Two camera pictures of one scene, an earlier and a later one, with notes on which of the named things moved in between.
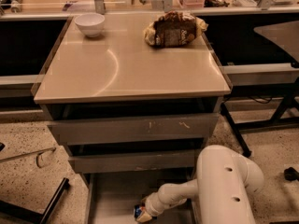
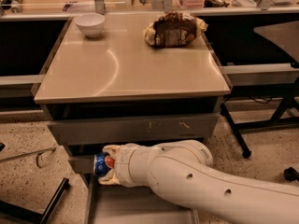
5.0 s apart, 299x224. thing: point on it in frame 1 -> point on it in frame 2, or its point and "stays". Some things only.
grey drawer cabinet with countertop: (134, 116) stays
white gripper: (150, 205) -> (127, 166)
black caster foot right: (291, 174) stays
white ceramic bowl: (90, 23) stays
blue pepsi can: (136, 211) -> (103, 163)
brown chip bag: (174, 28) stays
